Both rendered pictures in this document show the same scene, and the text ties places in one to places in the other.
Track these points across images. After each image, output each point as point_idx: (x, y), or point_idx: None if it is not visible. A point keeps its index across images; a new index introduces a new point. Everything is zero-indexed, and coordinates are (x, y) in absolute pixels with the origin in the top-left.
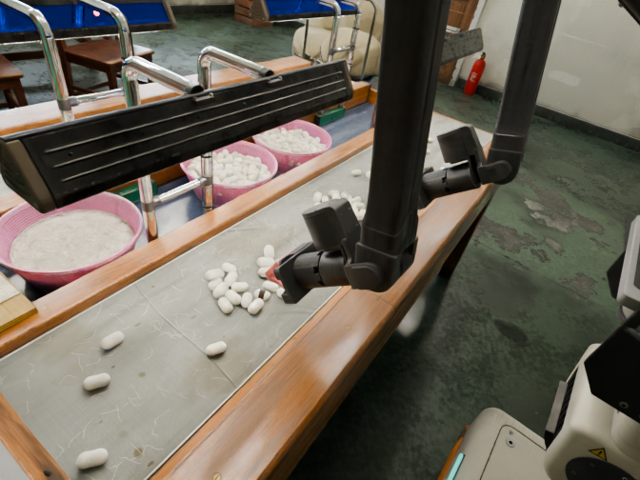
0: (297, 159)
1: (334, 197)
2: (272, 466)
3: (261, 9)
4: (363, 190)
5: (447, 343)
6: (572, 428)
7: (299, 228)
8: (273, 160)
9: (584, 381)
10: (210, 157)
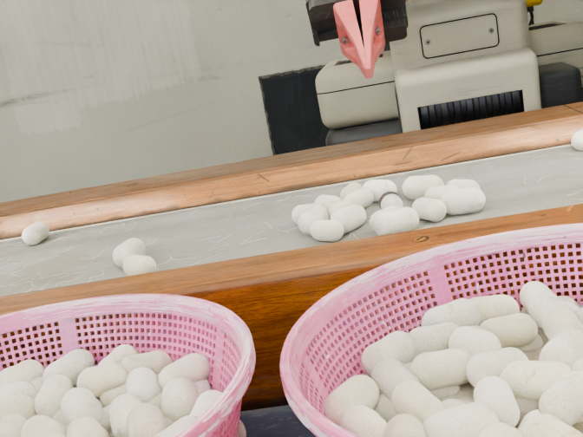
0: (193, 341)
1: (358, 210)
2: None
3: None
4: (226, 242)
5: None
6: (535, 61)
7: (555, 196)
8: (341, 300)
9: (468, 69)
10: None
